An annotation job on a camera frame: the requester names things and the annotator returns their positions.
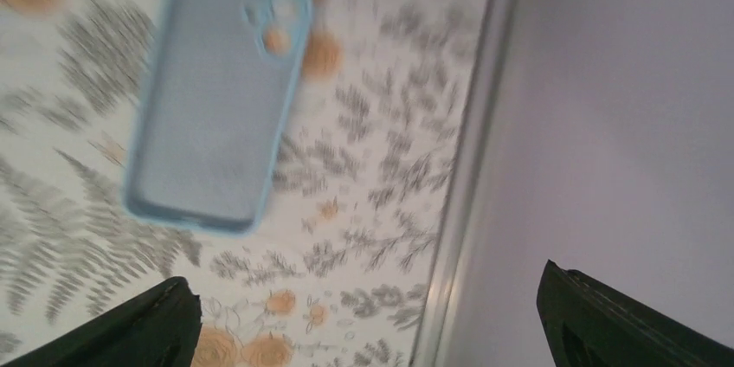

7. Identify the floral patterned table mat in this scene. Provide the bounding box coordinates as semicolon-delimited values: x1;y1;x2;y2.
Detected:
1;0;487;366

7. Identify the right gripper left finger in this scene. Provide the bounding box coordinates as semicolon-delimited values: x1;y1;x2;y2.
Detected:
5;276;203;367

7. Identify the light blue phone case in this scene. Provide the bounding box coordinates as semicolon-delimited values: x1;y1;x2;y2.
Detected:
122;0;313;235

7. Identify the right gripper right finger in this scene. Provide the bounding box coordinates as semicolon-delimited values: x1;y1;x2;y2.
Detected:
536;261;733;367

